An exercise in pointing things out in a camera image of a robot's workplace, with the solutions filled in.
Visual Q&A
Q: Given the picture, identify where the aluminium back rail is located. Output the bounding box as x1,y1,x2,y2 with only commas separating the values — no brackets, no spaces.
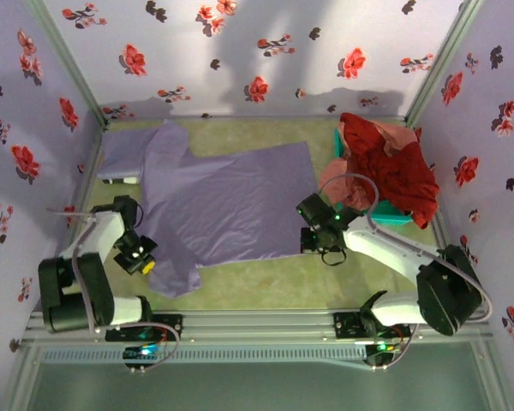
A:
106,113,408,122

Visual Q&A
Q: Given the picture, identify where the purple t-shirt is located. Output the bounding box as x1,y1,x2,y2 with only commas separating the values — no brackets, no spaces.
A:
139,118,318,299
97,128,159,180

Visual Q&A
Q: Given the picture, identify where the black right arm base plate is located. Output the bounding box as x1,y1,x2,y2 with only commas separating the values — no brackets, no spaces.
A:
332,311,412,342

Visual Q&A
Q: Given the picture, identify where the teal plastic laundry basket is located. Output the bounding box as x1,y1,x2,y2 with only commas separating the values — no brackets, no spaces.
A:
332,126,415,228

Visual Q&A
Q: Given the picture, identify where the red t-shirt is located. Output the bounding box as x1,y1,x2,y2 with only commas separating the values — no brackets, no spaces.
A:
340,111,440,230

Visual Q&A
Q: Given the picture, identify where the aluminium frame leg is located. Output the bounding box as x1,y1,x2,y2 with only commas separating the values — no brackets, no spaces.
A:
470,340,513,411
0,342,42,411

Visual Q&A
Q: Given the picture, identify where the aluminium frame post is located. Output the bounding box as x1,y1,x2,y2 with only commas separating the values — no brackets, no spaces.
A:
25,0,111,129
404,0,485,129

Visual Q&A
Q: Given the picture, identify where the folded purple t-shirt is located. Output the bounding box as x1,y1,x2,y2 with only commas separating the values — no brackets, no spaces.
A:
97,128,159,180

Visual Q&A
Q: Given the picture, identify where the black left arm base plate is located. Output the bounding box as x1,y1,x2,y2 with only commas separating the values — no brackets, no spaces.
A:
105,313,184,343

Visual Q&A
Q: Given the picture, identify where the pink t-shirt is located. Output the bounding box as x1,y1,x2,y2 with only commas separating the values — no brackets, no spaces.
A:
319,123,423,211

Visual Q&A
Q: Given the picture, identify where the grey slotted cable duct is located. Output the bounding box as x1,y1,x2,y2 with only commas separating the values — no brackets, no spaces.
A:
40,345,368,366

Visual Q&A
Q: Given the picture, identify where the aluminium mounting rail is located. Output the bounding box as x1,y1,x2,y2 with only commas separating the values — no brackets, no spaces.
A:
23,308,493,343

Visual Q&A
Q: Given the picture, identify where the aluminium side rail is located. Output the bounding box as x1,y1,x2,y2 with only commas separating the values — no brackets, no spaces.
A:
404,122,468,307

